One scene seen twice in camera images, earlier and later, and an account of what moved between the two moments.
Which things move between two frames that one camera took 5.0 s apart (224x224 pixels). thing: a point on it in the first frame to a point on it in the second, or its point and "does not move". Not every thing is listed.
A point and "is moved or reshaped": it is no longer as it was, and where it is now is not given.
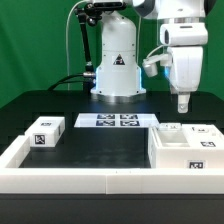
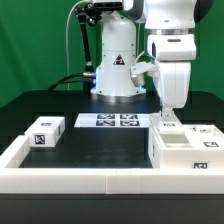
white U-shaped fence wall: [101, 181] does not move
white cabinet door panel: [203, 135] does not move
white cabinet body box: [190, 146] does not move
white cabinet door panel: [170, 126] is moved or reshaped
